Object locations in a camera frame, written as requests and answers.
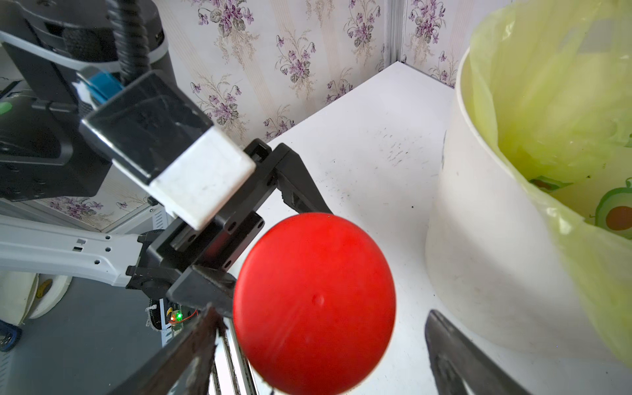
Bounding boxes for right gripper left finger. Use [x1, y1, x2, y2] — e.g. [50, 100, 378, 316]
[110, 307, 222, 394]

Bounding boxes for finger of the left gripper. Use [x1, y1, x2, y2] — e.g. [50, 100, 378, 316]
[170, 265, 236, 316]
[274, 143, 332, 214]

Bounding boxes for red jar lid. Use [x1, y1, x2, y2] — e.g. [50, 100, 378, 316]
[233, 213, 397, 394]

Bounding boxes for green avocado print bag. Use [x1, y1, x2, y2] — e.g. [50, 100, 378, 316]
[462, 1, 631, 364]

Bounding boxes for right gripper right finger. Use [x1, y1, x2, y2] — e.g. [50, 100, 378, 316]
[425, 309, 528, 394]

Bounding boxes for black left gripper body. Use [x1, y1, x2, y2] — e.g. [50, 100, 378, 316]
[125, 140, 281, 301]

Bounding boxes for white plastic trash bin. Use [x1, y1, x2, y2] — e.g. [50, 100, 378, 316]
[426, 62, 631, 364]

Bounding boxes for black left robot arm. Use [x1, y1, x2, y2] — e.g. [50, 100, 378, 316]
[1, 1, 329, 316]

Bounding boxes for aluminium frame bars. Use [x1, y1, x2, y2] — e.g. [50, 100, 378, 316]
[384, 0, 408, 66]

